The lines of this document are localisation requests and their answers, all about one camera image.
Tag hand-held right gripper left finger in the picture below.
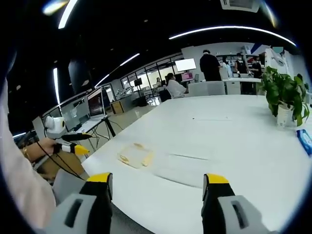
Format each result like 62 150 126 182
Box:
45 172 114 234

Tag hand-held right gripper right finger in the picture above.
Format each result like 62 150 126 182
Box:
201 173 277 234

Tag person's left hand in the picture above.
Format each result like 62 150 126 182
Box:
38 137 59 157

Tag large brown cardboard box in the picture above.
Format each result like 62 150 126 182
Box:
38 150 86 181

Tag computer monitor pale screen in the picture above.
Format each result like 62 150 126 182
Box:
59 97 90 132

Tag grey office chair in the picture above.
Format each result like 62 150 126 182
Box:
52 169 153 234

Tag black tripod stand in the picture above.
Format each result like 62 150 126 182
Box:
103 116 117 137

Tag computer monitor dark screen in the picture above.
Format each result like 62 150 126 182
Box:
86 87 106 119

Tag ceiling light strip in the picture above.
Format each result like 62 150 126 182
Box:
94 53 141 89
53 67 61 106
58 0 79 30

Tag small cardboard box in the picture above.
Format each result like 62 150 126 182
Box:
110 100 125 115

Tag blue wipes packet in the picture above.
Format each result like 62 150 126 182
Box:
295 128 312 157

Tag white plant pot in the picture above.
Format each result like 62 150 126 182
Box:
276 103 293 128

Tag green potted plant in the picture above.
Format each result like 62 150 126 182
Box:
261 65 311 127

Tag long curved ceiling light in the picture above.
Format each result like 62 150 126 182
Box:
168 25 297 47

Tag ceiling air conditioner unit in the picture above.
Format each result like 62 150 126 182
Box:
219 0 261 13

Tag gold wrist bracelet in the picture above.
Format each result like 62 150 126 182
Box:
22 145 32 162

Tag white wall screen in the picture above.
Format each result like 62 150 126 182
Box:
175 58 197 73

